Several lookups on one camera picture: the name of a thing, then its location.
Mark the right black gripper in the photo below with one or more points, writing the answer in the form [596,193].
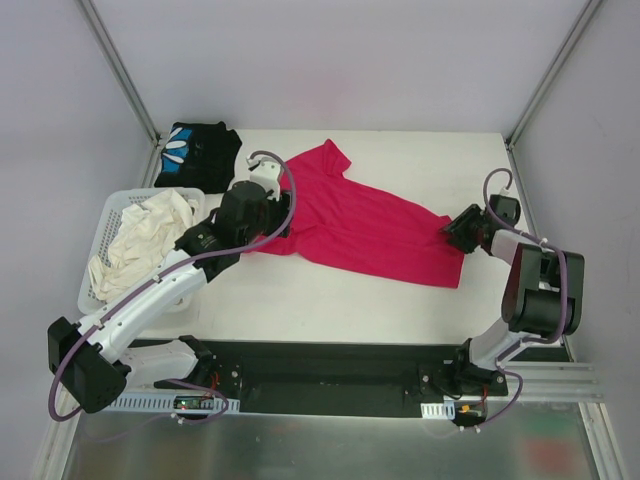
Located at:
[463,228]

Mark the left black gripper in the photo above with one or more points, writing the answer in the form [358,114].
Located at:
[282,213]

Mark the pink t shirt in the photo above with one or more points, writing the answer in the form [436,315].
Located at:
[351,226]

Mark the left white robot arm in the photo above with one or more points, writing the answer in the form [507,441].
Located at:
[93,358]

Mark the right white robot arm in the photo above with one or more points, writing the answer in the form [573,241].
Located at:
[542,300]

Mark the black folded t shirt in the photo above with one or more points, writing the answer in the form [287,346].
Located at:
[199,155]

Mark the cream t shirt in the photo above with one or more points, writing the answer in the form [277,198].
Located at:
[145,230]

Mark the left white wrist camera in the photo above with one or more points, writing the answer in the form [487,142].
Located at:
[266,173]

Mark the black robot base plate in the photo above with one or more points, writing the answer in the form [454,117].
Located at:
[360,380]

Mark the right white cable duct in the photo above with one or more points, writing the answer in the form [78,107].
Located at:
[438,411]

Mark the white cable duct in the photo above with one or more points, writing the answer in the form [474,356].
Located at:
[438,411]
[173,402]

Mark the left white cable duct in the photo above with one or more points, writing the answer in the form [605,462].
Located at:
[173,402]

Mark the right aluminium frame post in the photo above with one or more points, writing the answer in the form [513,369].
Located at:
[567,47]

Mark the aluminium frame post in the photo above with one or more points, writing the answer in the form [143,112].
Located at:
[118,68]
[567,47]

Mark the left aluminium frame post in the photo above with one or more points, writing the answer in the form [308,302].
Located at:
[118,68]

